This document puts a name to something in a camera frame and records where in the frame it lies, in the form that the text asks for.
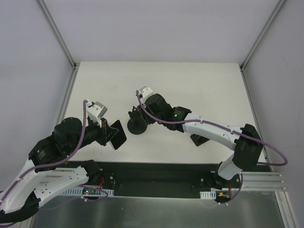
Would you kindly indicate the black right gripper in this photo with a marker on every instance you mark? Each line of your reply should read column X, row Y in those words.
column 138, row 115

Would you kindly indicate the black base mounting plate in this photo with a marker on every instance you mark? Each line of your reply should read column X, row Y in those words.
column 155, row 180

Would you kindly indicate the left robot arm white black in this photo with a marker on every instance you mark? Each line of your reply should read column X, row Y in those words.
column 26, row 195

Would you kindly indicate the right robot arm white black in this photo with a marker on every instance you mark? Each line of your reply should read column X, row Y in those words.
column 243, row 141

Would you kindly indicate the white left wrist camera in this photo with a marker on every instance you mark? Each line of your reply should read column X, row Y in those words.
column 95, row 112

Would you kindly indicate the black round-base phone stand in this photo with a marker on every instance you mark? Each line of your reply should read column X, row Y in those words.
column 136, row 124

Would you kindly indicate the aluminium frame post left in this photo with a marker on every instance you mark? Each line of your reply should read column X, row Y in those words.
column 56, row 33

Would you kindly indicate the black folding phone stand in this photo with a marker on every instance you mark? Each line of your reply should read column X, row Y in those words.
column 198, row 140

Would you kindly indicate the aluminium rail right side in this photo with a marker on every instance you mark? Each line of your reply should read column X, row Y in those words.
column 263, row 181

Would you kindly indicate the phone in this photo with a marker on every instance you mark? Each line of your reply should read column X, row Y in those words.
column 119, row 138

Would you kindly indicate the white cable duct right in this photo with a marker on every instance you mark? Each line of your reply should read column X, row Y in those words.
column 215, row 194

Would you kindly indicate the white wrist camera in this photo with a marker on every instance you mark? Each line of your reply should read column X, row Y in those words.
column 95, row 112
column 145, row 92

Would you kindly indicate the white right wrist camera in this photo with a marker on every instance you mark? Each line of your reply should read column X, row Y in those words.
column 145, row 92

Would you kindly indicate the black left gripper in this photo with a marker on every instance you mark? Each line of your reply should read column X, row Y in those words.
column 106, row 132

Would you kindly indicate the aluminium frame post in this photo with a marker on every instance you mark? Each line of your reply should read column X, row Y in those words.
column 56, row 33
column 262, row 34

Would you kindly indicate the aluminium frame post right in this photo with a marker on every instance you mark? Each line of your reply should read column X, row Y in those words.
column 262, row 34

